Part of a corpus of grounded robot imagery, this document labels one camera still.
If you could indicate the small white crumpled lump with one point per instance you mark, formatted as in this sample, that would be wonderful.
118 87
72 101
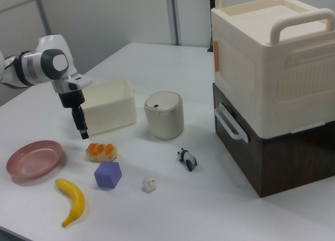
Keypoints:
149 184

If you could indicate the orange glazed bread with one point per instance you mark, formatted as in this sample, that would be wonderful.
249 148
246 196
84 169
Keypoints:
102 153

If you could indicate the cream plastic basket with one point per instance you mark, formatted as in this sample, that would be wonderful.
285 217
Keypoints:
112 115

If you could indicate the small beige trash can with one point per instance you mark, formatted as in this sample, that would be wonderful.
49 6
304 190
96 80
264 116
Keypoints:
163 118

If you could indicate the dark brown wooden drawer box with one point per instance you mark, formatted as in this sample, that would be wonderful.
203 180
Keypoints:
288 165

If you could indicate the pink plate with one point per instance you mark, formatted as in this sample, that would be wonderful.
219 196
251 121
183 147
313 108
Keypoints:
34 160

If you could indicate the purple cube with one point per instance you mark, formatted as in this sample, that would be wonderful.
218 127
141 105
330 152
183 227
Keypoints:
107 175

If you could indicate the grey upright partition post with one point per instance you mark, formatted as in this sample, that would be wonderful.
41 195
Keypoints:
176 16

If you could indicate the yellow banana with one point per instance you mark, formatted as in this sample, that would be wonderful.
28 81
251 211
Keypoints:
76 199

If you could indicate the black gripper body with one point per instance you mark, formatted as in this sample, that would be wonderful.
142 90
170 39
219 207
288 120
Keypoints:
71 98

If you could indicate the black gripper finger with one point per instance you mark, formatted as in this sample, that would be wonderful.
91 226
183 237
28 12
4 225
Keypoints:
74 118
82 126

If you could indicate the grey slanted partition post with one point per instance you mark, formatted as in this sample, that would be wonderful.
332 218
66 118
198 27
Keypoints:
44 8

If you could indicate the panda figurine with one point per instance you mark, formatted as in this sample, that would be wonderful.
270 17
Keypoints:
189 159

